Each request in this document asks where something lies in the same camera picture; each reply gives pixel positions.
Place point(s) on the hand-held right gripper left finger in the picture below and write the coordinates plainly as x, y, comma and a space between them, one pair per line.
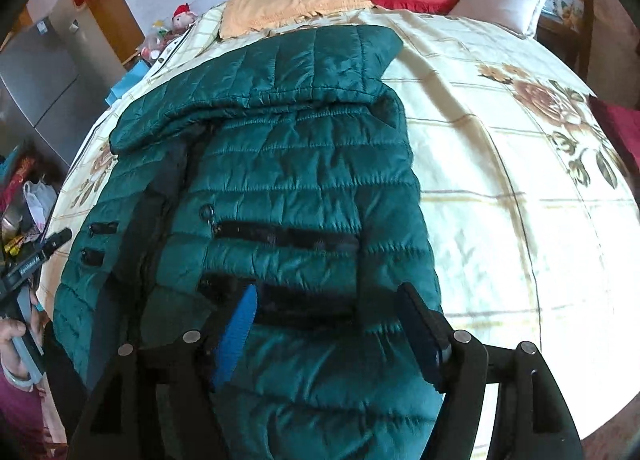
235, 335

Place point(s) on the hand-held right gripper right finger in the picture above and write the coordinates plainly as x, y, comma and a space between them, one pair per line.
422, 335

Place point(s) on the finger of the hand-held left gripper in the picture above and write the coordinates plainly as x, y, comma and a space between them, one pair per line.
59, 241

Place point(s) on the green quilted jacket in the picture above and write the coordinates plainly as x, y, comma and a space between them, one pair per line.
300, 179

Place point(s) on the person's left forearm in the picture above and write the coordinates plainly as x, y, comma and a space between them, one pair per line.
22, 410

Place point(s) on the person's left hand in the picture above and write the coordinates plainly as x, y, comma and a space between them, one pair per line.
10, 332

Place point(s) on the white plastic bag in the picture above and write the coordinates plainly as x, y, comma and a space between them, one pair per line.
40, 200

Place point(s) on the bed with floral checked sheet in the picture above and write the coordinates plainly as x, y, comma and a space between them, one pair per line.
500, 220

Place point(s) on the grey refrigerator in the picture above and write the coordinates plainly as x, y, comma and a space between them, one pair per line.
40, 84

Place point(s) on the blue bag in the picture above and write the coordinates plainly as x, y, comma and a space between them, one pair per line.
127, 84

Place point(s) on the cluster of plastic bottles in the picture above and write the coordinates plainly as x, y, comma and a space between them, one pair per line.
155, 44

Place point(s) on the wooden door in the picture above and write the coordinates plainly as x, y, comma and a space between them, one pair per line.
117, 19

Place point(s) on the plush toy with red hat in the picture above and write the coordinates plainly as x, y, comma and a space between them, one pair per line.
184, 19

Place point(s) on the pink blanket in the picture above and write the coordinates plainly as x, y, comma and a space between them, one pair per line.
620, 129

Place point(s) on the white pillow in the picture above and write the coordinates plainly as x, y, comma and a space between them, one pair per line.
500, 2

